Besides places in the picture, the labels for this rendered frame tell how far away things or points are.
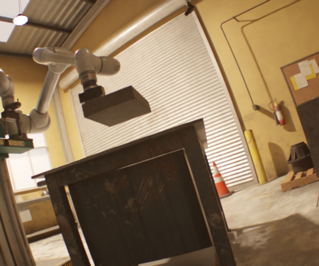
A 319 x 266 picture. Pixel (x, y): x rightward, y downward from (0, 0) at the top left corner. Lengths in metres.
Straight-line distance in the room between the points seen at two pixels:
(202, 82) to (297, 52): 2.18
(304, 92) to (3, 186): 5.03
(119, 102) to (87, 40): 7.78
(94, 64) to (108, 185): 0.63
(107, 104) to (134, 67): 6.08
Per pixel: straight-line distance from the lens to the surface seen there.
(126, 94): 1.19
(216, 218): 1.08
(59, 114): 9.41
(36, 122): 2.27
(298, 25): 5.85
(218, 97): 5.98
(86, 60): 1.46
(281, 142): 5.62
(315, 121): 3.07
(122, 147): 1.06
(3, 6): 8.28
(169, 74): 6.61
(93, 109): 1.23
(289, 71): 5.63
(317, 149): 3.12
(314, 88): 5.54
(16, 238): 2.20
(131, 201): 1.18
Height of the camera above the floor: 0.70
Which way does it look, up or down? 7 degrees up
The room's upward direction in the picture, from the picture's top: 18 degrees counter-clockwise
